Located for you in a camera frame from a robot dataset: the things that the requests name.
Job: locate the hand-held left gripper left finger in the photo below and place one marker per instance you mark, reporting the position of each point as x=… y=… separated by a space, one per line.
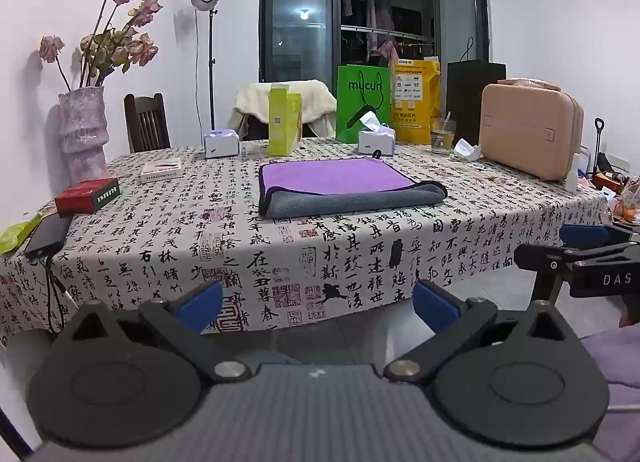
x=200 y=306

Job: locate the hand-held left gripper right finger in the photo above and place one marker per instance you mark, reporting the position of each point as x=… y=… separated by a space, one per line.
x=435 y=304

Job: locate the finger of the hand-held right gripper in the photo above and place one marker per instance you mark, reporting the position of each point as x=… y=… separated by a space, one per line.
x=582 y=234
x=542 y=258

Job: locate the purple and grey towel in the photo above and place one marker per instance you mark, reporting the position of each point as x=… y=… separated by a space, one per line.
x=335 y=177

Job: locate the white bottle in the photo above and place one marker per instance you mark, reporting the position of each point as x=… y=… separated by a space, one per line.
x=571 y=177

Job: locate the clear plastic bag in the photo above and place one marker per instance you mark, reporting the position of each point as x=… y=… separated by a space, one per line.
x=630 y=199

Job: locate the person's purple clothing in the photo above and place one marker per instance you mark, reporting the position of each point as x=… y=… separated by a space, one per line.
x=620 y=367

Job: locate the calligraphy print tablecloth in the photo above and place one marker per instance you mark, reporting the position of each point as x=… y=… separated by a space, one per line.
x=150 y=222

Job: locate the pink hard case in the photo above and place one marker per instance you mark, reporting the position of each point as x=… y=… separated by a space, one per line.
x=525 y=132

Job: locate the crumpled white paper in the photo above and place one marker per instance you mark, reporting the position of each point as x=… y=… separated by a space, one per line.
x=465 y=149

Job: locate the flat white box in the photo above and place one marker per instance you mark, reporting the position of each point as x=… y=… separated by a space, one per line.
x=160 y=172

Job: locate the glass cup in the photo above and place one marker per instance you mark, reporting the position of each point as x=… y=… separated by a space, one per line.
x=442 y=139

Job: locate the red box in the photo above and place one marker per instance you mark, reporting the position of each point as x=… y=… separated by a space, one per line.
x=82 y=197

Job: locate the white box with purple lid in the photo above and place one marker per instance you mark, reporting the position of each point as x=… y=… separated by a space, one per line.
x=220 y=144

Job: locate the black phone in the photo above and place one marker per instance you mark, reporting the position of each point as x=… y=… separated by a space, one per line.
x=47 y=237

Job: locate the white tissue box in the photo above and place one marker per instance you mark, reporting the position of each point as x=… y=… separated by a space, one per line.
x=372 y=142

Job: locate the black box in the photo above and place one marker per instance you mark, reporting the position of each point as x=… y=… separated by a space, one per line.
x=465 y=92

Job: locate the dark wooden chair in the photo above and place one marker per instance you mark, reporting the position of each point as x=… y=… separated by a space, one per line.
x=147 y=122

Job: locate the yellow paper bag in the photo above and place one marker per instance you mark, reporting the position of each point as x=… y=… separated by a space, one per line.
x=415 y=112

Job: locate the yellow-green carton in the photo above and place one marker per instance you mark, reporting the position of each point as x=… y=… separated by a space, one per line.
x=280 y=127

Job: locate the green packet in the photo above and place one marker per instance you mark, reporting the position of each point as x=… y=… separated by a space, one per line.
x=15 y=237

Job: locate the pink textured vase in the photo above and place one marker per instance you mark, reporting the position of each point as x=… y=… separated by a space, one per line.
x=82 y=132

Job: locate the white fluffy cloth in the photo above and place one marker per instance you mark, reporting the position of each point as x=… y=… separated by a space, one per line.
x=250 y=102

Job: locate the green paper bag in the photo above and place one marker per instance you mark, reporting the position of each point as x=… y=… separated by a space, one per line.
x=350 y=112

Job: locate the dried pink roses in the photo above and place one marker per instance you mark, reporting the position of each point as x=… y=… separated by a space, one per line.
x=144 y=49

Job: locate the hanging clothes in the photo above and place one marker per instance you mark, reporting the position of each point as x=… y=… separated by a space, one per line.
x=380 y=12

